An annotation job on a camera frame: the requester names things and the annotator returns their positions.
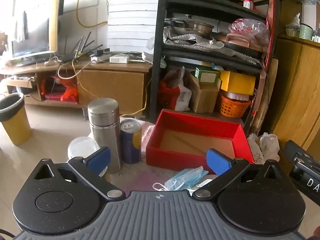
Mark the white lidded gold jar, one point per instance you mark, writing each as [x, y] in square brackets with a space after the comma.
[80, 147]

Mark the floral tablecloth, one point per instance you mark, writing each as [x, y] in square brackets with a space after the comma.
[148, 137]

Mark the pink plastic bag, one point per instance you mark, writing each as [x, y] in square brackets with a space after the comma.
[247, 27]

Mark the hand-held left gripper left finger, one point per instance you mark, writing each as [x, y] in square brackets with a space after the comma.
[98, 158]

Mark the red cardboard box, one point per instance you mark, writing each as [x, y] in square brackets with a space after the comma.
[190, 120]

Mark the pink pan lid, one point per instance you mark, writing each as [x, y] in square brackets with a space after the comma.
[237, 41]

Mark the purple towel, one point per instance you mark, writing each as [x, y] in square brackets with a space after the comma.
[142, 183]

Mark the white printed plastic bag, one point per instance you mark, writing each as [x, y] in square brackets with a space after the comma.
[183, 97]

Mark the wooden television cabinet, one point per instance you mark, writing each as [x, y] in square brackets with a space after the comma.
[110, 90]

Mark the orange plastic basket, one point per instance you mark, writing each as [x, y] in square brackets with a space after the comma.
[233, 107]

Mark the brown cardboard box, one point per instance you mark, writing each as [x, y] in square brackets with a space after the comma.
[205, 100]

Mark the stainless steel thermos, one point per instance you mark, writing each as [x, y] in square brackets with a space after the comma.
[105, 130]

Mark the black shelf rack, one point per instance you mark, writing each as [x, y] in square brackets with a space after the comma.
[160, 55]

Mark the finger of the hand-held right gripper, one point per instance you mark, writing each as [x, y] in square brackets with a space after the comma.
[295, 148]

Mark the blue yellow drink can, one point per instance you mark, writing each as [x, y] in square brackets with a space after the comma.
[131, 142]

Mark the yellow box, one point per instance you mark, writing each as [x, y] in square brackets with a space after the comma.
[237, 82]

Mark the stainless steel pot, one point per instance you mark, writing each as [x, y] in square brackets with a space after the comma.
[192, 27]

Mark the white crumpled plastic bag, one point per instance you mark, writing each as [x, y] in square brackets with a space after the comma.
[268, 142]

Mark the black router with antennas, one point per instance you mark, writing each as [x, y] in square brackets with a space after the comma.
[72, 56]

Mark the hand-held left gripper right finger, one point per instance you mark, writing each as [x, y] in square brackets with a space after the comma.
[218, 162]

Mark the white power adapter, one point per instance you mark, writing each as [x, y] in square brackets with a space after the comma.
[118, 59]

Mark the silver bubble wrap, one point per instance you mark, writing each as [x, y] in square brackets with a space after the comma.
[180, 41]

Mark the clear wrapped cup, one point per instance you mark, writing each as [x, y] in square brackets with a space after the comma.
[292, 27]

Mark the mint green cup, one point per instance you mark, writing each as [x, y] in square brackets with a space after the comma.
[306, 31]

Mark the red plastic bag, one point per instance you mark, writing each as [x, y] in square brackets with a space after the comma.
[70, 92]

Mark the flat screen television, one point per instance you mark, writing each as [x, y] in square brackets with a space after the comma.
[30, 40]

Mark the red leaning board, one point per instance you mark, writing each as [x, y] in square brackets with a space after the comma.
[271, 30]

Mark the yellow trash bin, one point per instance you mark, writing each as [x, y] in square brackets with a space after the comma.
[17, 127]

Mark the clear plastic container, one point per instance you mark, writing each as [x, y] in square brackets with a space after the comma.
[237, 96]

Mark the wooden wardrobe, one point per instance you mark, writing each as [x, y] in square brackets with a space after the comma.
[295, 80]

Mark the green box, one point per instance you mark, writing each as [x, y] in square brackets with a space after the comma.
[208, 77]

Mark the red white carton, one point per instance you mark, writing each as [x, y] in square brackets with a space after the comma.
[248, 2]

